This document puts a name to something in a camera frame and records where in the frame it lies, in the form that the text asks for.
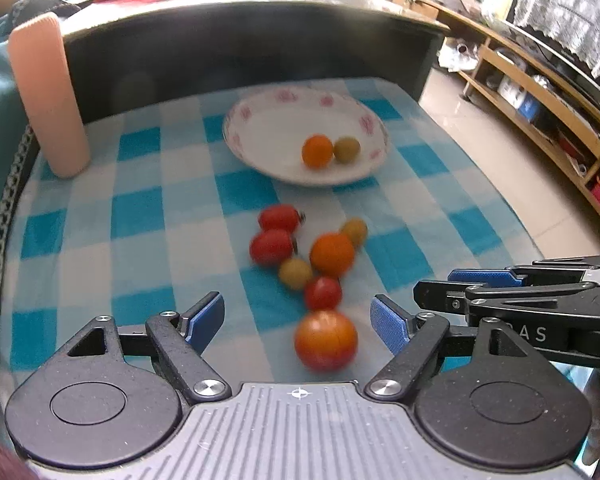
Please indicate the white plastic bag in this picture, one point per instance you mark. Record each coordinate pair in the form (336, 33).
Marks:
(457, 55)

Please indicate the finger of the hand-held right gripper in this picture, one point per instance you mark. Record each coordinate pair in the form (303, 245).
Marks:
(445, 296)
(485, 278)

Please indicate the small yellow cherry tomato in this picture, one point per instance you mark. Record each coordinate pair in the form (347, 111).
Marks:
(354, 231)

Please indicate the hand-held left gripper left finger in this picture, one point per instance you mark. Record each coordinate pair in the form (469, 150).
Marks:
(207, 316)

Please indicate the white container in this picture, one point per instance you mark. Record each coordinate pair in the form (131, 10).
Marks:
(509, 89)

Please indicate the black television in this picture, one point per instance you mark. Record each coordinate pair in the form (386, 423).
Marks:
(570, 62)

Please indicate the dark coffee table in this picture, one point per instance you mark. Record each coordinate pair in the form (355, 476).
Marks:
(230, 45)

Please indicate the blue box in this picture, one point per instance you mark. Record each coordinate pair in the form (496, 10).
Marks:
(530, 107)

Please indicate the white lace cloth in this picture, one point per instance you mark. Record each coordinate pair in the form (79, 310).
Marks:
(565, 10)

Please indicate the wooden media cabinet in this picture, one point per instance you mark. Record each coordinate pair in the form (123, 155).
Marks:
(481, 62)

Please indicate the orange cherry tomato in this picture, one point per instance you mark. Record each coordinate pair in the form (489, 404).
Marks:
(332, 254)
(316, 151)

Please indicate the pink ribbed cylinder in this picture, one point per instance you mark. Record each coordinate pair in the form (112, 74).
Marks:
(50, 100)

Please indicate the maroon clothing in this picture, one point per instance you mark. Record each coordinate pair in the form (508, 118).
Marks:
(0, 460)

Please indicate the large orange red tomato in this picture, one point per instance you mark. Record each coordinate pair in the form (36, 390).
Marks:
(325, 340)

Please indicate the small red cherry tomato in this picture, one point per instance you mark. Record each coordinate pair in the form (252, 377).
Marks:
(323, 293)

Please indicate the white plate with pink flowers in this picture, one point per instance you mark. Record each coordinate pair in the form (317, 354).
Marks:
(270, 135)

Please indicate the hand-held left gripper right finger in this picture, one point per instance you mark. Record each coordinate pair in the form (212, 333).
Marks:
(390, 325)

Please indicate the blue white checkered cloth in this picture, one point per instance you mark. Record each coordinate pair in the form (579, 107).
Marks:
(155, 240)

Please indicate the houndstooth pillow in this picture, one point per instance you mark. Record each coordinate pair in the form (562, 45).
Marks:
(45, 9)

